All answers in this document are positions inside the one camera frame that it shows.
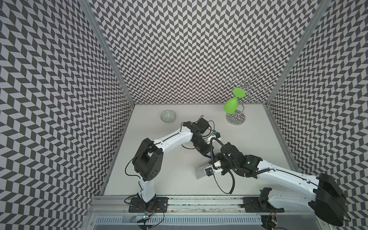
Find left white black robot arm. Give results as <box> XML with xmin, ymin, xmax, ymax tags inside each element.
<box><xmin>131</xmin><ymin>117</ymin><xmax>213</xmax><ymax>203</ymax></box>

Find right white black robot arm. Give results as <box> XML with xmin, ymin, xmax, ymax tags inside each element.
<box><xmin>210</xmin><ymin>143</ymin><xmax>351</xmax><ymax>227</ymax></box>

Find small patterned ceramic dish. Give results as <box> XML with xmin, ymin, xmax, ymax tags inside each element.
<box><xmin>160</xmin><ymin>110</ymin><xmax>176</xmax><ymax>124</ymax></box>

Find green plastic wine glass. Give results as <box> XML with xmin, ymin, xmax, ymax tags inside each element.
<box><xmin>224</xmin><ymin>88</ymin><xmax>246</xmax><ymax>115</ymax></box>

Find right small circuit board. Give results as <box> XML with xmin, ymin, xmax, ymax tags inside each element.
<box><xmin>261</xmin><ymin>215</ymin><xmax>278</xmax><ymax>230</ymax></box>

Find small circuit board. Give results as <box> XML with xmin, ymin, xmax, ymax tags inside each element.
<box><xmin>261</xmin><ymin>215</ymin><xmax>278</xmax><ymax>230</ymax></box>
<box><xmin>136</xmin><ymin>211</ymin><xmax>153</xmax><ymax>225</ymax></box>

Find left small circuit board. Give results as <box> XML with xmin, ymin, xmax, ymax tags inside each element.
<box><xmin>136</xmin><ymin>211</ymin><xmax>153</xmax><ymax>225</ymax></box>

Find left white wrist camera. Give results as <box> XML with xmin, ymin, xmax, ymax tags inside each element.
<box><xmin>211</xmin><ymin>131</ymin><xmax>221</xmax><ymax>140</ymax></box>

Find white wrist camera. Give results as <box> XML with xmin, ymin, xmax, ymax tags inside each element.
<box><xmin>211</xmin><ymin>131</ymin><xmax>221</xmax><ymax>140</ymax></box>
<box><xmin>204</xmin><ymin>161</ymin><xmax>223</xmax><ymax>176</ymax></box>

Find left black camera cable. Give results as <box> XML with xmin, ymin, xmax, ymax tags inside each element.
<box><xmin>179</xmin><ymin>115</ymin><xmax>216</xmax><ymax>150</ymax></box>

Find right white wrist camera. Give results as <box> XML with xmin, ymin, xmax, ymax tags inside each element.
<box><xmin>204</xmin><ymin>161</ymin><xmax>223</xmax><ymax>176</ymax></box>

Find right black corrugated cable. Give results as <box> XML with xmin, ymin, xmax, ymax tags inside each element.
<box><xmin>209</xmin><ymin>136</ymin><xmax>272</xmax><ymax>195</ymax></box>

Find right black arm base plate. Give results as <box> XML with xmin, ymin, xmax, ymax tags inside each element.
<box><xmin>240</xmin><ymin>196</ymin><xmax>285</xmax><ymax>213</ymax></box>

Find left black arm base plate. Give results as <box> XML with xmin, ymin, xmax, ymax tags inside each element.
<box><xmin>128</xmin><ymin>196</ymin><xmax>169</xmax><ymax>213</ymax></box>

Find aluminium front rail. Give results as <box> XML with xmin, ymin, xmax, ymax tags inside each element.
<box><xmin>88</xmin><ymin>191</ymin><xmax>314</xmax><ymax>214</ymax></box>

